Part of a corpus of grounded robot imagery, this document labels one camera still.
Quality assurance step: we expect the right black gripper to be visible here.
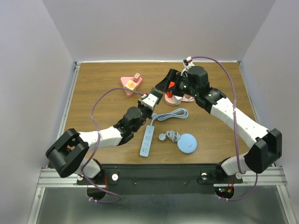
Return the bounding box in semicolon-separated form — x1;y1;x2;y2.
155;69;198;98

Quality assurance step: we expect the dark green charger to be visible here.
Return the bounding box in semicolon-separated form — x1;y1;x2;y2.
150;87;164;105

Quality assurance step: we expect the blue power strip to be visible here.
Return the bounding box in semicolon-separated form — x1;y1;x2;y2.
140;108;189;157

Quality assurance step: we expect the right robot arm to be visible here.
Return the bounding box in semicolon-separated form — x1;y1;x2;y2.
155;66;282;182

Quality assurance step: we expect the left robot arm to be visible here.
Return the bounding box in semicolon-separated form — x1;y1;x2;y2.
45;96;157;184

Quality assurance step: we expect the red cube socket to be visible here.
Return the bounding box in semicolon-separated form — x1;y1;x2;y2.
166;82;175;98

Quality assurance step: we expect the white charger adapter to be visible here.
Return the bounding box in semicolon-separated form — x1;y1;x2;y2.
173;96;182;105

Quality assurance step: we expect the small pink charger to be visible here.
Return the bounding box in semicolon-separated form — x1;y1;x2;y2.
133;73;140;83

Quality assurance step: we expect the blue round socket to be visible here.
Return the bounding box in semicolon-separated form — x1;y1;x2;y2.
158;131;197;154

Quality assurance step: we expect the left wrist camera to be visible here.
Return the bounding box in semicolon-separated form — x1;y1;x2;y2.
138;93;160;111

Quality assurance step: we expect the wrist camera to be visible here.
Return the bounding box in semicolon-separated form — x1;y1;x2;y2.
182;56;194;72
138;93;160;111

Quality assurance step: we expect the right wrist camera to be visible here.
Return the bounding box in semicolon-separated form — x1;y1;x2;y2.
182;56;194;72

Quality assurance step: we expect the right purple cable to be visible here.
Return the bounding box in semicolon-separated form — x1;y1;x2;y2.
191;56;259;202

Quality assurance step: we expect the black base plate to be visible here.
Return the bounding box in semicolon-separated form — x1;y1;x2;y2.
96;163;242;196

